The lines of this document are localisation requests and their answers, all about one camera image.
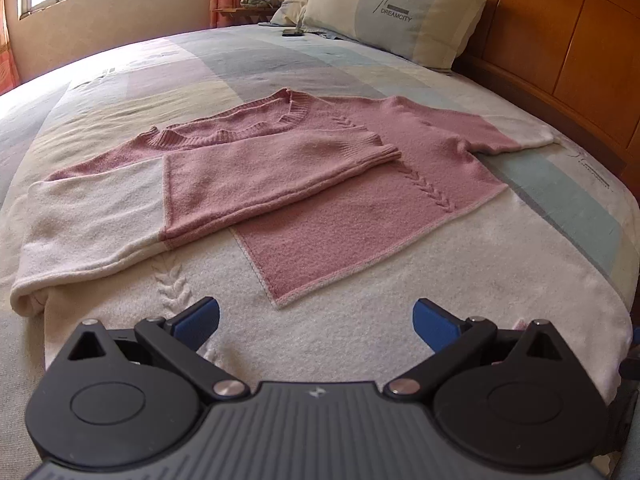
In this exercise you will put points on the black phone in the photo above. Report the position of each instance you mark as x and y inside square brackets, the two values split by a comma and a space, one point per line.
[292, 33]

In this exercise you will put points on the wooden bed headboard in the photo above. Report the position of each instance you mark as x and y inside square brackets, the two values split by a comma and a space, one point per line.
[575, 60]

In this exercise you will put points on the small wooden bedside stand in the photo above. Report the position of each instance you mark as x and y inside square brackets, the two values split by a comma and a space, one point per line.
[235, 17]

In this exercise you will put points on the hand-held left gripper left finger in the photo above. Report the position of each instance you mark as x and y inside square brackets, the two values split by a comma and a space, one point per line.
[197, 320]

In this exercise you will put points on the grey-green bundle on stand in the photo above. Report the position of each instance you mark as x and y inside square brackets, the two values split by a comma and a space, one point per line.
[259, 1]

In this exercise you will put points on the pink and white knit sweater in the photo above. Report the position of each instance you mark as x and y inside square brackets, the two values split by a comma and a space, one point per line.
[350, 220]

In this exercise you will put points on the bed with striped sheet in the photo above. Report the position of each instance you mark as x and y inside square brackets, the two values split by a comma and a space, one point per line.
[250, 60]

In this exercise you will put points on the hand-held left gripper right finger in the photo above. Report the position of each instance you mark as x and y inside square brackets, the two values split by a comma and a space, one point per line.
[432, 325]

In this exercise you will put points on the large printed pastel pillow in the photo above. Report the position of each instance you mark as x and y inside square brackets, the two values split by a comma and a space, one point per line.
[400, 10]

